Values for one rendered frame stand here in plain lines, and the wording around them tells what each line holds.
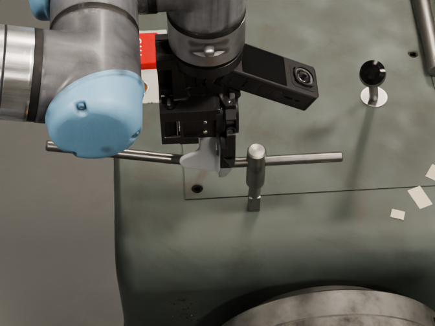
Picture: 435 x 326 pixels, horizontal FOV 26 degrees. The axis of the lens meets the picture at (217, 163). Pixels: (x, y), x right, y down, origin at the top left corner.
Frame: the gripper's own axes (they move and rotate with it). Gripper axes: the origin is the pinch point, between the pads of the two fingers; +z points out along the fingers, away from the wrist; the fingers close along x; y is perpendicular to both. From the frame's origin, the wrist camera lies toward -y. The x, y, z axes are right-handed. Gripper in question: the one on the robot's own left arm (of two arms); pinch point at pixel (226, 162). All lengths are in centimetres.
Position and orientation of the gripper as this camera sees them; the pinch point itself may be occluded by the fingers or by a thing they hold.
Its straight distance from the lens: 108.2
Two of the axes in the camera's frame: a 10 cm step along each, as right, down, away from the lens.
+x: 0.7, 8.0, -5.9
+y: -10.0, 0.6, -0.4
